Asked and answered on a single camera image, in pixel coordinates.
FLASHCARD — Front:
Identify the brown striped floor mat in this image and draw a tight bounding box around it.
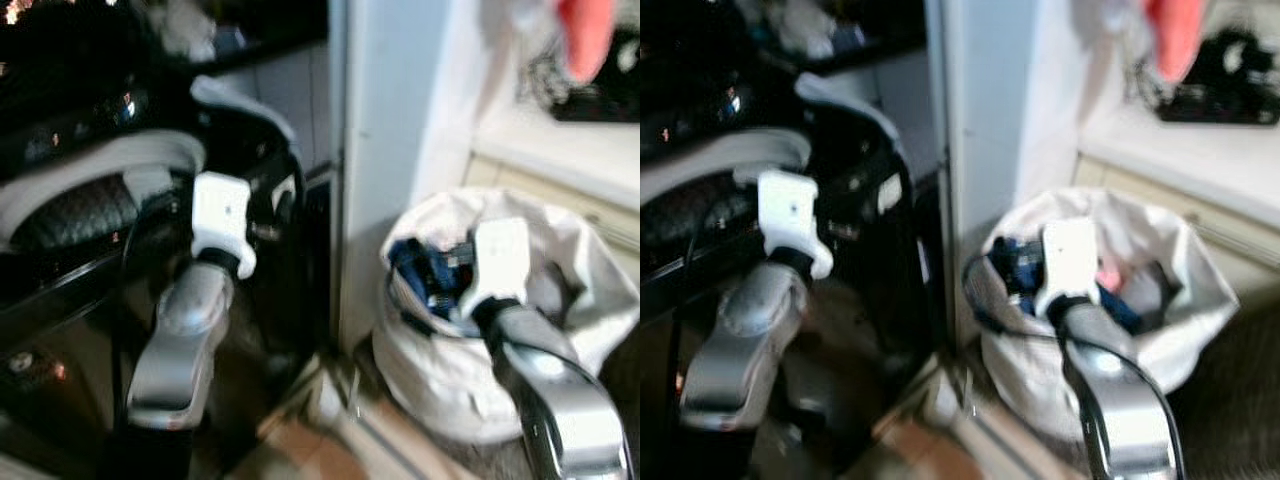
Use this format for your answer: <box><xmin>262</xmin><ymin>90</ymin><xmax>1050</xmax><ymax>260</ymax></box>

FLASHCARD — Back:
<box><xmin>845</xmin><ymin>378</ymin><xmax>1081</xmax><ymax>480</ymax></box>
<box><xmin>232</xmin><ymin>378</ymin><xmax>471</xmax><ymax>480</ymax></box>

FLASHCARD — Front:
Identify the white counter cabinet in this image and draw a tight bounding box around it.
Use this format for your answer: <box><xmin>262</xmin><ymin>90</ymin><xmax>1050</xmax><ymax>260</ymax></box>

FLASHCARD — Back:
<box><xmin>464</xmin><ymin>98</ymin><xmax>641</xmax><ymax>263</ymax></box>
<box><xmin>1072</xmin><ymin>98</ymin><xmax>1280</xmax><ymax>297</ymax></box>

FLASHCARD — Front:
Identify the dark blue garment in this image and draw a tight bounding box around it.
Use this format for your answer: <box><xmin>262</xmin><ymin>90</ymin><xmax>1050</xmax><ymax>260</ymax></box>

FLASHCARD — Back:
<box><xmin>387</xmin><ymin>237</ymin><xmax>475</xmax><ymax>319</ymax></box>
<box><xmin>984</xmin><ymin>236</ymin><xmax>1047</xmax><ymax>307</ymax></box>

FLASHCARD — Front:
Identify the pale clothes pile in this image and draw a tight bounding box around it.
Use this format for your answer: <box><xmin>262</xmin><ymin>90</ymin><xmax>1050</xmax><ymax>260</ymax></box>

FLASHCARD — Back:
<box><xmin>745</xmin><ymin>0</ymin><xmax>867</xmax><ymax>61</ymax></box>
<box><xmin>148</xmin><ymin>0</ymin><xmax>251</xmax><ymax>63</ymax></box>

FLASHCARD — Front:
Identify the red hanging cloth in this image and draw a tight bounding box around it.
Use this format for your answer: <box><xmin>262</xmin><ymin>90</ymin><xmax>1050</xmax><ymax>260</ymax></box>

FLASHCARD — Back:
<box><xmin>1143</xmin><ymin>0</ymin><xmax>1208</xmax><ymax>85</ymax></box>
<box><xmin>554</xmin><ymin>0</ymin><xmax>618</xmax><ymax>86</ymax></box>

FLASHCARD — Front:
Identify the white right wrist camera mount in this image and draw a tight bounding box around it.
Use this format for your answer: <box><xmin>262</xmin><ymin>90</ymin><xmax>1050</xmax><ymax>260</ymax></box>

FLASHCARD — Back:
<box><xmin>458</xmin><ymin>217</ymin><xmax>532</xmax><ymax>319</ymax></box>
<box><xmin>1032</xmin><ymin>217</ymin><xmax>1102</xmax><ymax>319</ymax></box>

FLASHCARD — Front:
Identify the white fabric laundry basket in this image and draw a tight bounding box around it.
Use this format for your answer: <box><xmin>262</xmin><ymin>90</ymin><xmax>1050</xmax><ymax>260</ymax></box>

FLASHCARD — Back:
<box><xmin>963</xmin><ymin>186</ymin><xmax>1242</xmax><ymax>443</ymax></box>
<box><xmin>371</xmin><ymin>187</ymin><xmax>641</xmax><ymax>447</ymax></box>

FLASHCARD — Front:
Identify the black wire basket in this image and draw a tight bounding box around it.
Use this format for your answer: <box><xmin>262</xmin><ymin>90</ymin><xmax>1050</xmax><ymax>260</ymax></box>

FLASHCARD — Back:
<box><xmin>1138</xmin><ymin>28</ymin><xmax>1280</xmax><ymax>125</ymax></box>
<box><xmin>518</xmin><ymin>28</ymin><xmax>641</xmax><ymax>124</ymax></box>

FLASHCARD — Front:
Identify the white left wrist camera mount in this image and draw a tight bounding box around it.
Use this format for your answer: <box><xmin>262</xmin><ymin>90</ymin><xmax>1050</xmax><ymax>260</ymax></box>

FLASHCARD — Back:
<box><xmin>189</xmin><ymin>171</ymin><xmax>258</xmax><ymax>280</ymax></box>
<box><xmin>756</xmin><ymin>169</ymin><xmax>834</xmax><ymax>281</ymax></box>

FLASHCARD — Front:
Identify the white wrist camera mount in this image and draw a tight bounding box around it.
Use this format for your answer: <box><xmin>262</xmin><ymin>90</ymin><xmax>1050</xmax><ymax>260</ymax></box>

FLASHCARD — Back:
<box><xmin>458</xmin><ymin>217</ymin><xmax>532</xmax><ymax>319</ymax></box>
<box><xmin>1032</xmin><ymin>217</ymin><xmax>1102</xmax><ymax>319</ymax></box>
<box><xmin>189</xmin><ymin>171</ymin><xmax>258</xmax><ymax>280</ymax></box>
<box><xmin>756</xmin><ymin>169</ymin><xmax>834</xmax><ymax>281</ymax></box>

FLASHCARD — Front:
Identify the white hanging cloth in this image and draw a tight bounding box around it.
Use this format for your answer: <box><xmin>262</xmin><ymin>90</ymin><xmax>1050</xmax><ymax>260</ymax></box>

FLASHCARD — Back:
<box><xmin>1075</xmin><ymin>0</ymin><xmax>1151</xmax><ymax>41</ymax></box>

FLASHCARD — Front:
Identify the black washer lid grey rim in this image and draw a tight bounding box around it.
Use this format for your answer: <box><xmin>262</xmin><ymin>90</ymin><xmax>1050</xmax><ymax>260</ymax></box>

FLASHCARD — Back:
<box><xmin>188</xmin><ymin>74</ymin><xmax>307</xmax><ymax>261</ymax></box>
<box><xmin>794</xmin><ymin>72</ymin><xmax>916</xmax><ymax>263</ymax></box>

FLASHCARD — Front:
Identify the grey garment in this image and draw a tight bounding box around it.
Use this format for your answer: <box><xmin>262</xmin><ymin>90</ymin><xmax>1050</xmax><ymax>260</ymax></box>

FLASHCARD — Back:
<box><xmin>1112</xmin><ymin>262</ymin><xmax>1181</xmax><ymax>323</ymax></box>
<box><xmin>526</xmin><ymin>258</ymin><xmax>579</xmax><ymax>317</ymax></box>

